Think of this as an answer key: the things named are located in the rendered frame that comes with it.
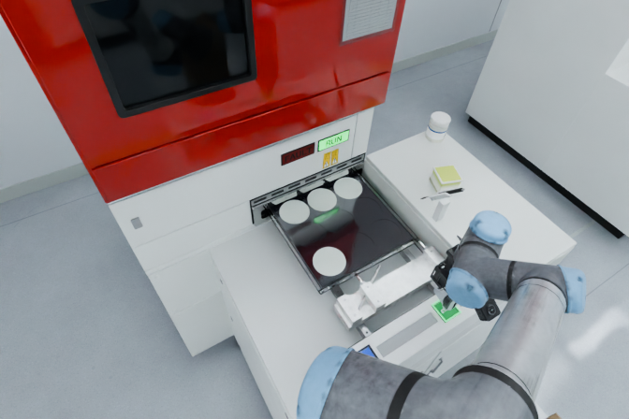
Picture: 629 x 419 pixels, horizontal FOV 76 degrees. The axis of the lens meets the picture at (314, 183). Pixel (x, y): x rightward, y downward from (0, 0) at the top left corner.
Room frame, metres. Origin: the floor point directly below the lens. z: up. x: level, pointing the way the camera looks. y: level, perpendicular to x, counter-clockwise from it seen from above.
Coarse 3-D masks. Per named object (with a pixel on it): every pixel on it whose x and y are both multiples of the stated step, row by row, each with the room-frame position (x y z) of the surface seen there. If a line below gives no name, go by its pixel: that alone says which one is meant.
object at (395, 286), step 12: (408, 264) 0.65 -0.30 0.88; (420, 264) 0.66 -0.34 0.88; (384, 276) 0.61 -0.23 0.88; (396, 276) 0.61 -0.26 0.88; (408, 276) 0.61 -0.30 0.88; (420, 276) 0.61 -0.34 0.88; (384, 288) 0.57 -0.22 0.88; (396, 288) 0.57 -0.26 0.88; (408, 288) 0.57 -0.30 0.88; (420, 288) 0.59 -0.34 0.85; (360, 300) 0.52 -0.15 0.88; (396, 300) 0.53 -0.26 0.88; (336, 312) 0.49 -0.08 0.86; (360, 312) 0.49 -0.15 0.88; (372, 312) 0.49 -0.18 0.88; (348, 324) 0.45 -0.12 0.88; (360, 324) 0.46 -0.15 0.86
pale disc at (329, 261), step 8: (328, 248) 0.68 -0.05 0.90; (320, 256) 0.65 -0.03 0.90; (328, 256) 0.65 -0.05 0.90; (336, 256) 0.65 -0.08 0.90; (320, 264) 0.62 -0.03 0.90; (328, 264) 0.63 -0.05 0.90; (336, 264) 0.63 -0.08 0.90; (344, 264) 0.63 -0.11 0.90; (320, 272) 0.60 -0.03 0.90; (328, 272) 0.60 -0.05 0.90; (336, 272) 0.60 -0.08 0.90
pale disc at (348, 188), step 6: (342, 180) 0.97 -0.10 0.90; (348, 180) 0.97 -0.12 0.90; (354, 180) 0.98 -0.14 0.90; (336, 186) 0.94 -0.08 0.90; (342, 186) 0.94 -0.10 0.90; (348, 186) 0.94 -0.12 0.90; (354, 186) 0.94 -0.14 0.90; (360, 186) 0.95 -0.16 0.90; (336, 192) 0.91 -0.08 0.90; (342, 192) 0.91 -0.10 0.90; (348, 192) 0.92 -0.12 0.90; (354, 192) 0.92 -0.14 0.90; (360, 192) 0.92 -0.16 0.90; (348, 198) 0.89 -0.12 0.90
